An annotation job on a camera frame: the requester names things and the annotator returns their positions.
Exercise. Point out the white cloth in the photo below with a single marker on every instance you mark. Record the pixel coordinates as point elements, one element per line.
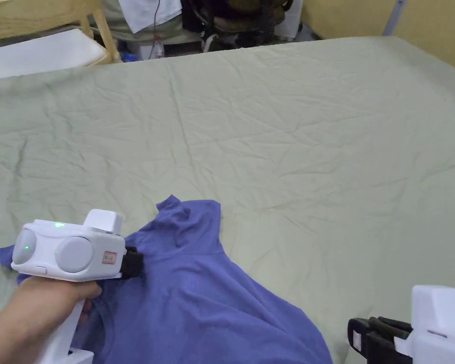
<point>148,11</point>

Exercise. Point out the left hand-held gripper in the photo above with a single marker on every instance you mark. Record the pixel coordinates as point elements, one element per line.
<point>79,254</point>

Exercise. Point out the person's left hand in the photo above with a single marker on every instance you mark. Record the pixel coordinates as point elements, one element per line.
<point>57,294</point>

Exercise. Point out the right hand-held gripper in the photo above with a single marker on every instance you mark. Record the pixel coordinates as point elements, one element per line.
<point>440,330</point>

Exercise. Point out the person's left forearm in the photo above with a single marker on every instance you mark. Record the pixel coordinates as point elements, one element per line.
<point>11,333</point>

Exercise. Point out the bed with pale green sheet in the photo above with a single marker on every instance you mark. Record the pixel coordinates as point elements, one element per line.
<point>273,132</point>

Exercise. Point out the blue shirt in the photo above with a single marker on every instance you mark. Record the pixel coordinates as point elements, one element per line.
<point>197,295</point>

